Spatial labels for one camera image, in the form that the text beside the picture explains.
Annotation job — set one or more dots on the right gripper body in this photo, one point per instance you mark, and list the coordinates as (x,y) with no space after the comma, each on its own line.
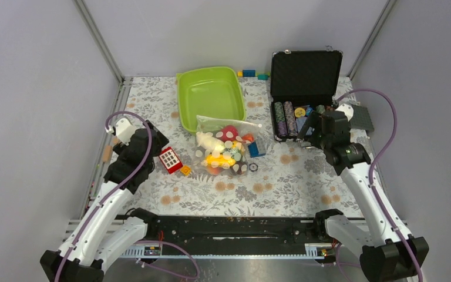
(323,138)

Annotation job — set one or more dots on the red toy chili pepper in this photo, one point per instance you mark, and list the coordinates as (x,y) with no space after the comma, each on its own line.
(248,138)

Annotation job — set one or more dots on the red toy tomato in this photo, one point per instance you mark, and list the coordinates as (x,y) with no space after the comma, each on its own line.
(228,133)

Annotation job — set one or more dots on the clear zip top bag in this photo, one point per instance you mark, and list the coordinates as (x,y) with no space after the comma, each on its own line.
(234,149)

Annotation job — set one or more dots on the yellow toy lemon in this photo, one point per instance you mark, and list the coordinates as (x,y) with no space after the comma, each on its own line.
(220,161)

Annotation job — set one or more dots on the white toy radish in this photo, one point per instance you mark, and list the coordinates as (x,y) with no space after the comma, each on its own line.
(207,144)

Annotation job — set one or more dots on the orange toy peach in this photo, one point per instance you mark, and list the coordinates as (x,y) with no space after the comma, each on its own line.
(213,170)

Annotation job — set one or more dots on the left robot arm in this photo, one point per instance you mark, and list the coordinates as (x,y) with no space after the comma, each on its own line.
(87,253)

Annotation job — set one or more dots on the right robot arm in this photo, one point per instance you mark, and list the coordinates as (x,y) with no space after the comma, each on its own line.
(388,251)

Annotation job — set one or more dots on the grey building baseplate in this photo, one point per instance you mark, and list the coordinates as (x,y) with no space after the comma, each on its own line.
(361,119)

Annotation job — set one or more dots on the black poker chip case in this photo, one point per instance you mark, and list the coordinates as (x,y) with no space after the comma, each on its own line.
(304,78)

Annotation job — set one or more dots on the floral tablecloth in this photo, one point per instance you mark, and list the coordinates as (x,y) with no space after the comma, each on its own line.
(289,181)

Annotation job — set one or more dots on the blue toy brick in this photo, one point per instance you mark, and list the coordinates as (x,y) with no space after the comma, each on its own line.
(257,148)

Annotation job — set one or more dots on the loose poker chip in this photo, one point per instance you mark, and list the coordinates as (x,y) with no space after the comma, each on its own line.
(253,167)

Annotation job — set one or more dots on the green plastic tray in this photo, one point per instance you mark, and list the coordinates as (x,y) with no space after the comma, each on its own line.
(213,91)

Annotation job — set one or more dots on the orange toy brick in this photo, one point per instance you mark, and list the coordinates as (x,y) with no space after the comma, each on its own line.
(185,170)

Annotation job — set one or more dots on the red window toy block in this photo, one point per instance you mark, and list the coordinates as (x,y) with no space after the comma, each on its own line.
(170,160)

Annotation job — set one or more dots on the wooden block long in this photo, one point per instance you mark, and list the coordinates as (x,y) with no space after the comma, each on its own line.
(107,154)

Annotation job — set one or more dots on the teal brick at wall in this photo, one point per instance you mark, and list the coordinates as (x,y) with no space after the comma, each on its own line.
(263,76)

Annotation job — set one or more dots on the blue brick at wall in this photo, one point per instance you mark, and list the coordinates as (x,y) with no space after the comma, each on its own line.
(248,73)

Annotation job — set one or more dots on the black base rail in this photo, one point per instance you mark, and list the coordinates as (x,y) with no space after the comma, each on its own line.
(237,236)

